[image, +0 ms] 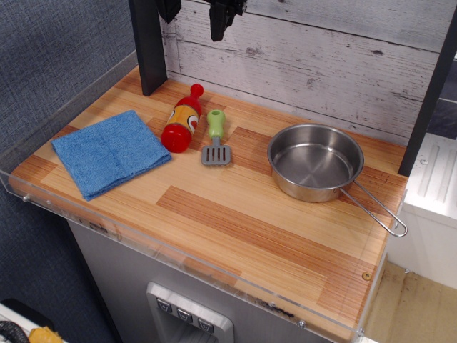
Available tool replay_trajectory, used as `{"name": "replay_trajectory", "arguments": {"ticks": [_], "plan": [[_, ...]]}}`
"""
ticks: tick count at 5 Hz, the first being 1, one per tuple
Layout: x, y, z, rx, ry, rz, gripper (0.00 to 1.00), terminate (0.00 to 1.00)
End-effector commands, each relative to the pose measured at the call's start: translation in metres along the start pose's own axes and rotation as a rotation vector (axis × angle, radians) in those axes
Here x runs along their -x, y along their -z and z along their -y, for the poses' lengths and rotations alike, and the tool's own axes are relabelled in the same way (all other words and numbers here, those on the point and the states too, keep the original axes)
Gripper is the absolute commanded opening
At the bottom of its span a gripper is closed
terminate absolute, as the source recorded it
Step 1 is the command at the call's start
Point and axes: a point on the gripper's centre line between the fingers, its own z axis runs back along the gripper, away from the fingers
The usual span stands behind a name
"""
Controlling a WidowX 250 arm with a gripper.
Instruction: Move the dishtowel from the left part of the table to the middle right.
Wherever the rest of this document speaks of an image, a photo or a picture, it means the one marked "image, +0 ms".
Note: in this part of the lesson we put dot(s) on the dark left frame post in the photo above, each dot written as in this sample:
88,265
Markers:
149,46

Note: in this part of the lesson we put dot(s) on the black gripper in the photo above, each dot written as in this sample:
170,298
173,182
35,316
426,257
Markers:
221,14

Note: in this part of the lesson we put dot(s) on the clear acrylic table guard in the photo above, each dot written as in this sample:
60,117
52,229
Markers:
325,248

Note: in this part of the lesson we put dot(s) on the dark frame post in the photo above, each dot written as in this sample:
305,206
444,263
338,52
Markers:
149,46
435,87

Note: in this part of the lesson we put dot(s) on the blue dishtowel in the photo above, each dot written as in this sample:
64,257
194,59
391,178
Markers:
104,155

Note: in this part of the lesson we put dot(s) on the silver dispenser button panel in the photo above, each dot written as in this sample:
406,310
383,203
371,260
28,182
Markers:
179,319

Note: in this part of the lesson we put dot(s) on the yellow object at corner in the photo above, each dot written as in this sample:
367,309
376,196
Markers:
44,335

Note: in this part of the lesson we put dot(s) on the stainless steel pan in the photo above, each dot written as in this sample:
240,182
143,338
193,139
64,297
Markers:
318,163

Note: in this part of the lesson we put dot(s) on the dark right frame post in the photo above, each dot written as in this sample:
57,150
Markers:
435,87

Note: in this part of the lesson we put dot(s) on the grey toy kitchen cabinet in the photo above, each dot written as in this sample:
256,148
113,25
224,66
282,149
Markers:
210,269

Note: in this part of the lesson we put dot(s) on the red yellow toy bottle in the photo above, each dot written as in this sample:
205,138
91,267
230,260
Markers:
182,123

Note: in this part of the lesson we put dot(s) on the white ribbed appliance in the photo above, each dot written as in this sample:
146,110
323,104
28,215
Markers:
429,211

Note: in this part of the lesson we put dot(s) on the green handled grey toy spatula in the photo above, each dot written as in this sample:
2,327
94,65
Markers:
216,154

